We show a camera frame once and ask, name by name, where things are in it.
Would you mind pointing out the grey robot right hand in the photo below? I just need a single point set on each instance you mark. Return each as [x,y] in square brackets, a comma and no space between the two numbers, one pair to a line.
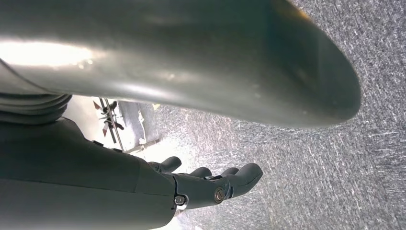
[79,184]

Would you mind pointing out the metal tube stand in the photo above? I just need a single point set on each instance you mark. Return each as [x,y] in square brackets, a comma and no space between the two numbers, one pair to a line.
[111,123]

